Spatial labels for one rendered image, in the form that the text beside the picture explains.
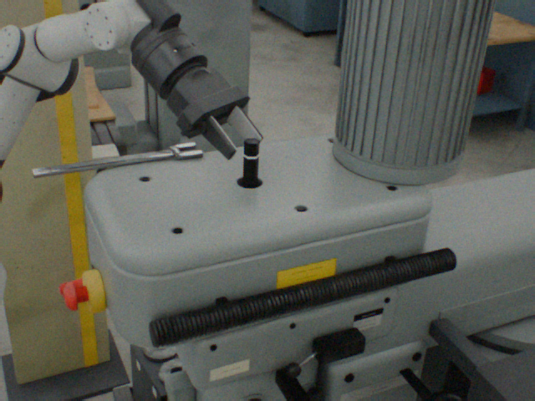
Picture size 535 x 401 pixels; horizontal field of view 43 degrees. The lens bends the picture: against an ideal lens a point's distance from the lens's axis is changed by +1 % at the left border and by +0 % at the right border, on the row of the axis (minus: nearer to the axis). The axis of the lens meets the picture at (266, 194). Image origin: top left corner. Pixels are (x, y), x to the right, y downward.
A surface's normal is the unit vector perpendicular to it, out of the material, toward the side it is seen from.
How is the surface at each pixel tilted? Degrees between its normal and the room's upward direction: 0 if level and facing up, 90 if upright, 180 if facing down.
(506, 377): 0
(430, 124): 90
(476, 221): 0
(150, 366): 0
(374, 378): 90
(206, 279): 90
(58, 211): 90
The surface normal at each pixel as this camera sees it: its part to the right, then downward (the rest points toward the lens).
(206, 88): 0.44, -0.58
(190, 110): -0.12, -0.15
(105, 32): -0.62, 0.36
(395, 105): -0.30, 0.46
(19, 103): 0.58, 0.46
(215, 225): 0.04, -0.87
